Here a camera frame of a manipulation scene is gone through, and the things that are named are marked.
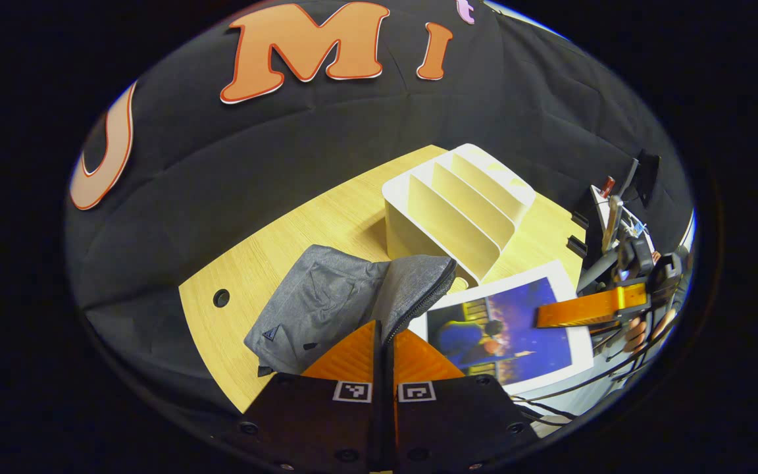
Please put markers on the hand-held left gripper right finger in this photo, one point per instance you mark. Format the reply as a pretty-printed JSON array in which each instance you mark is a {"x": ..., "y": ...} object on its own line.
[{"x": 445, "y": 428}]

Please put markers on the blue picture cover book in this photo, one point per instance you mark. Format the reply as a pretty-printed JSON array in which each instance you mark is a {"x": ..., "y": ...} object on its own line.
[{"x": 537, "y": 342}]

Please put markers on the white bookshelf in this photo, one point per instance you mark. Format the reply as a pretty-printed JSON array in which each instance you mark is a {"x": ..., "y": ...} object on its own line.
[{"x": 458, "y": 210}]

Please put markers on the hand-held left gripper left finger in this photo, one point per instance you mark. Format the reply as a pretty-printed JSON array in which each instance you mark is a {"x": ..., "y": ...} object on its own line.
[{"x": 333, "y": 428}]

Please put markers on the black backdrop cloth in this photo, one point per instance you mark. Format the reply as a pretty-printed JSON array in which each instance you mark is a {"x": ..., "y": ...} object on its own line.
[{"x": 254, "y": 171}]

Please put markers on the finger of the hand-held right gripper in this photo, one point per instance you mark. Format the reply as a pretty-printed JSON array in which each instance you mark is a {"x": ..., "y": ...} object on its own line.
[{"x": 589, "y": 308}]

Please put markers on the grey schoolbag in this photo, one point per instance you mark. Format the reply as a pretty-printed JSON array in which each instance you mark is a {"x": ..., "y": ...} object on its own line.
[{"x": 326, "y": 303}]

